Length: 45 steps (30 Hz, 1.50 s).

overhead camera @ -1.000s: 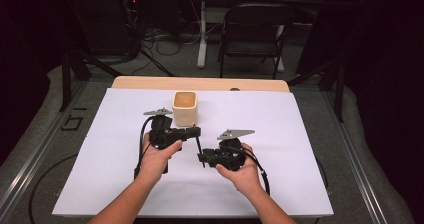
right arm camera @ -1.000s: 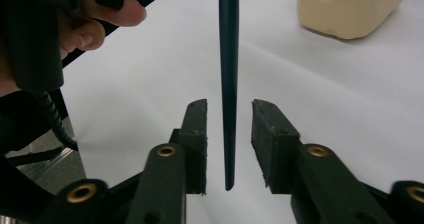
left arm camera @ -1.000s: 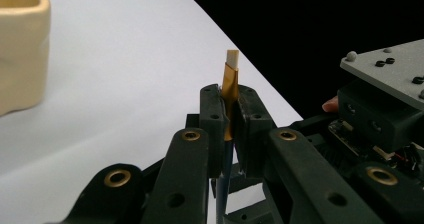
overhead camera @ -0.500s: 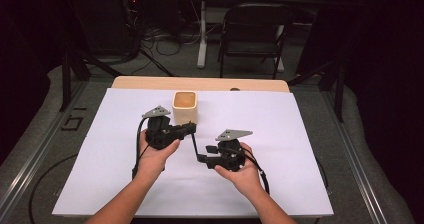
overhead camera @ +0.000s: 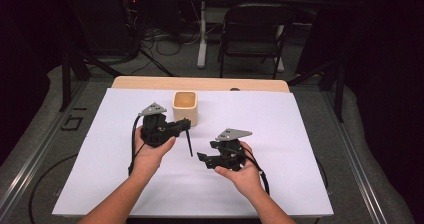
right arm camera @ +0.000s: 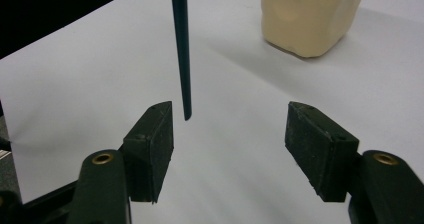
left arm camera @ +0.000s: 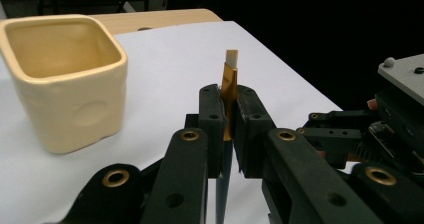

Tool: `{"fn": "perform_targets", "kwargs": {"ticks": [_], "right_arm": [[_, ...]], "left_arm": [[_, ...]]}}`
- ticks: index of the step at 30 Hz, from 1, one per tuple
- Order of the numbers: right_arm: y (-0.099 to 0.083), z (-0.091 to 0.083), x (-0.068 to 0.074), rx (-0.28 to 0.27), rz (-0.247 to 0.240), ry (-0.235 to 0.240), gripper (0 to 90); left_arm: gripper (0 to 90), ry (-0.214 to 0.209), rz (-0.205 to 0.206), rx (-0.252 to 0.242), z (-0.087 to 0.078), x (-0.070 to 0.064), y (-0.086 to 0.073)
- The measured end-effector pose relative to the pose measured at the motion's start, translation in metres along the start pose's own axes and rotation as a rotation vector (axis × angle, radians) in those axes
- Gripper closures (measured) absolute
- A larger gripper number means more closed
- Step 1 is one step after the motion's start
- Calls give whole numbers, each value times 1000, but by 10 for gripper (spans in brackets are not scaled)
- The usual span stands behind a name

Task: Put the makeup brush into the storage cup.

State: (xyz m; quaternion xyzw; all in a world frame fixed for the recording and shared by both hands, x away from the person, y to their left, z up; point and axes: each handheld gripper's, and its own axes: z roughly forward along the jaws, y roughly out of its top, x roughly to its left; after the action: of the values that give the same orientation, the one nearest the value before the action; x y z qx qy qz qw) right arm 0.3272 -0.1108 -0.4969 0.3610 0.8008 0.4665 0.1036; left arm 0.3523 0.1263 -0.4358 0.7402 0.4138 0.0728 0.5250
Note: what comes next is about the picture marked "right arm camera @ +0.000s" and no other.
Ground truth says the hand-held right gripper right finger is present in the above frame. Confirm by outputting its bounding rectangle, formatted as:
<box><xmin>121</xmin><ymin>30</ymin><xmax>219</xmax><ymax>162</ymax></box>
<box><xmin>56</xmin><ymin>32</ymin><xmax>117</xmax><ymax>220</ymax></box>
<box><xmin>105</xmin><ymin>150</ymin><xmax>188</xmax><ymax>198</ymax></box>
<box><xmin>284</xmin><ymin>100</ymin><xmax>361</xmax><ymax>203</ymax></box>

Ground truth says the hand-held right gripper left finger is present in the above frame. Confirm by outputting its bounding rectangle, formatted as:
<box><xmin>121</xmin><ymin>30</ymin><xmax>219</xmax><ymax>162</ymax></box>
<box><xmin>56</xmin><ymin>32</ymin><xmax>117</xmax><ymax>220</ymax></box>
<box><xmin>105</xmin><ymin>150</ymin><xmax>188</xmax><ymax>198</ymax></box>
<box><xmin>122</xmin><ymin>100</ymin><xmax>175</xmax><ymax>204</ymax></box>

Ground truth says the dark green thin paintbrush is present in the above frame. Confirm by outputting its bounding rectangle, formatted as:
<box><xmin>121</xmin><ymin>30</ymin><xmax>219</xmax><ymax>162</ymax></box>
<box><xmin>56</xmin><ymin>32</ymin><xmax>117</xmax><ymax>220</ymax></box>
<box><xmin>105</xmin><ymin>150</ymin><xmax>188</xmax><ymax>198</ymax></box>
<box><xmin>169</xmin><ymin>0</ymin><xmax>193</xmax><ymax>122</ymax></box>

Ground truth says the cream ceramic square cup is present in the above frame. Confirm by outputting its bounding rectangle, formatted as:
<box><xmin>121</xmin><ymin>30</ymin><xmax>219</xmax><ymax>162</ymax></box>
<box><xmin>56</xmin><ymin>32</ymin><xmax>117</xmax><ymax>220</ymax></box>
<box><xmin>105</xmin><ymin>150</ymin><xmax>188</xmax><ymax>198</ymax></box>
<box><xmin>260</xmin><ymin>0</ymin><xmax>368</xmax><ymax>59</ymax></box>

